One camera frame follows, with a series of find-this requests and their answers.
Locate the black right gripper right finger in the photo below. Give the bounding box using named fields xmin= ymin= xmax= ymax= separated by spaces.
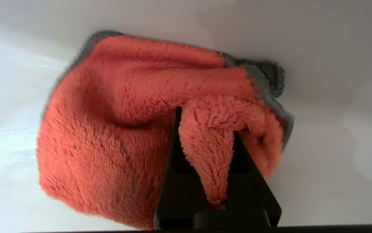
xmin=226 ymin=131 xmax=282 ymax=227

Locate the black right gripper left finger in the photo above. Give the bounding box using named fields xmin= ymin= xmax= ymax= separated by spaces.
xmin=154 ymin=107 xmax=211 ymax=229

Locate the orange microfibre cloth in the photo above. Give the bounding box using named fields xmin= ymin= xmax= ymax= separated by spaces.
xmin=37 ymin=30 xmax=295 ymax=230

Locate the white ceramic sink basin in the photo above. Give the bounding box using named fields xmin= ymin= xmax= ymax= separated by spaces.
xmin=0 ymin=0 xmax=372 ymax=232

